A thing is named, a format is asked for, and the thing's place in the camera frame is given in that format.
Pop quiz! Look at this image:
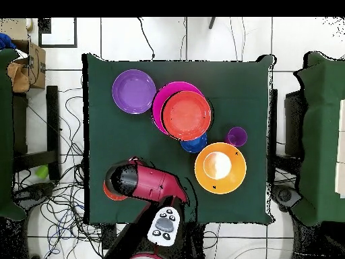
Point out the black floor base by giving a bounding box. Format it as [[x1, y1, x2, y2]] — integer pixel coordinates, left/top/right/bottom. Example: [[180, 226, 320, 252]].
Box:
[[11, 181, 55, 206], [270, 184, 301, 212]]

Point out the tangle of floor cables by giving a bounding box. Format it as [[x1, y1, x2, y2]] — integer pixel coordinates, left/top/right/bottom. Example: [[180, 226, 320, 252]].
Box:
[[13, 88, 130, 259]]

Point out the large red shallow bowl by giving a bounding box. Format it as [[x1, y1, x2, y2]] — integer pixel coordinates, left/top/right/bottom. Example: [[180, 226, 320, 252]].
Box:
[[162, 90, 212, 142]]

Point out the small red bowl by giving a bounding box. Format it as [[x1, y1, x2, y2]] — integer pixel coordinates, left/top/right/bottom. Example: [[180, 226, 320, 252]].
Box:
[[102, 180, 129, 202]]

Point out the green cloth side table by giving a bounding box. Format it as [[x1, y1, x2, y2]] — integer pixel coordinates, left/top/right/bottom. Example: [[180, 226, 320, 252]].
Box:
[[0, 47, 28, 222], [293, 51, 345, 227]]

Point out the purple cup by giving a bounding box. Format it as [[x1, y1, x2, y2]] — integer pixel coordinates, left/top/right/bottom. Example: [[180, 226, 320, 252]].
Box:
[[224, 126, 248, 147]]

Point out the cardboard box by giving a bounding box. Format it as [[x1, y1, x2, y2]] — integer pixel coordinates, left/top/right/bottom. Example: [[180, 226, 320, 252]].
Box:
[[6, 40, 46, 94]]

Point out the large pink bowl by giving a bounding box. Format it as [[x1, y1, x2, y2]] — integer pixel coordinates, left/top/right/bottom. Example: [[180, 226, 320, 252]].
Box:
[[152, 81, 204, 136]]

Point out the black square floor frame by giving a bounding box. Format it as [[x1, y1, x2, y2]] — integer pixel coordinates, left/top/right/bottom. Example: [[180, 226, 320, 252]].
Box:
[[37, 17, 78, 49]]

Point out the large orange bowl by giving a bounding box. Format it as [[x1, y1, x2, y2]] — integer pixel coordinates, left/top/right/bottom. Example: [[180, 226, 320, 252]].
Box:
[[194, 142, 247, 195]]

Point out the small green floor cup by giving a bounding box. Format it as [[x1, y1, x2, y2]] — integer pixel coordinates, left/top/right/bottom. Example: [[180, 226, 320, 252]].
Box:
[[35, 165, 50, 179]]

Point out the small blue bowl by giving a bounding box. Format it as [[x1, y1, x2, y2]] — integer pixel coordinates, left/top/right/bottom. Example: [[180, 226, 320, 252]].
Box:
[[180, 132, 208, 154]]

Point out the large purple shallow bowl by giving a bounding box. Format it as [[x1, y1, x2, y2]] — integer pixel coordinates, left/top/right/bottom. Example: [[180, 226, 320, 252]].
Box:
[[112, 69, 157, 115]]

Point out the blue cloth object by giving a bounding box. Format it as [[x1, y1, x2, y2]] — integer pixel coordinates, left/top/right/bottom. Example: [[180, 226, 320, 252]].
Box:
[[0, 32, 16, 51]]

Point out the black metal stand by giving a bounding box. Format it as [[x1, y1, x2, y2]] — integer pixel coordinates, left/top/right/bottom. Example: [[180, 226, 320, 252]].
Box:
[[13, 85, 61, 181]]

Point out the thin black floor cable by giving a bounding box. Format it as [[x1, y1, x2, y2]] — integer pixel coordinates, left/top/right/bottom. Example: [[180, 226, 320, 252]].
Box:
[[137, 17, 156, 61]]

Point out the dark green tablecloth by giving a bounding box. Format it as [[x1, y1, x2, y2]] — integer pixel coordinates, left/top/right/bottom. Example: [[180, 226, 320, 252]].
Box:
[[82, 53, 277, 225]]

